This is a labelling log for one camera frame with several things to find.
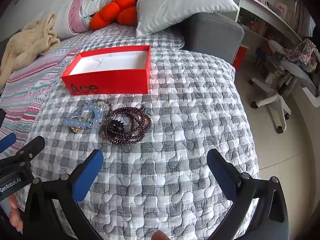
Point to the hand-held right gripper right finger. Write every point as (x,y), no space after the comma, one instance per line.
(222,175)

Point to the white printed pillow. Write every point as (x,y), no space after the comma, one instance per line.
(175,7)

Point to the pink and white pillow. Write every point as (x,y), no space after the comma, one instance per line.
(75,10)

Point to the orange knot cushion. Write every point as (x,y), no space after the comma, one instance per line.
(107,12)

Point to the floral cloth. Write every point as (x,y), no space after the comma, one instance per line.
(305,52)

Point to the beige fleece blanket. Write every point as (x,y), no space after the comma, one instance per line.
(27,42)

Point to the grey checked quilt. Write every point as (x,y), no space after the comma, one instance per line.
(187,105)

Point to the small red box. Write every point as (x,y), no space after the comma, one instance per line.
(240,57)

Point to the striped patterned blanket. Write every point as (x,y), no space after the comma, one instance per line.
(30,90)

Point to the red cardboard box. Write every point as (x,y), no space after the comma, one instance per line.
(112,82)

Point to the white office chair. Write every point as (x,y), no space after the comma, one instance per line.
(277,100)

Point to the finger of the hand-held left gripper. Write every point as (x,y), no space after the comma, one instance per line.
(6,141)
(30,148)

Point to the white desk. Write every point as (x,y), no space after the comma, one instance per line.
(260,12)

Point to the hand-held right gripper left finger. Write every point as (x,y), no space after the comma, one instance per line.
(87,173)

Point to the person's left hand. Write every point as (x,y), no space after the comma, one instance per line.
(16,215)

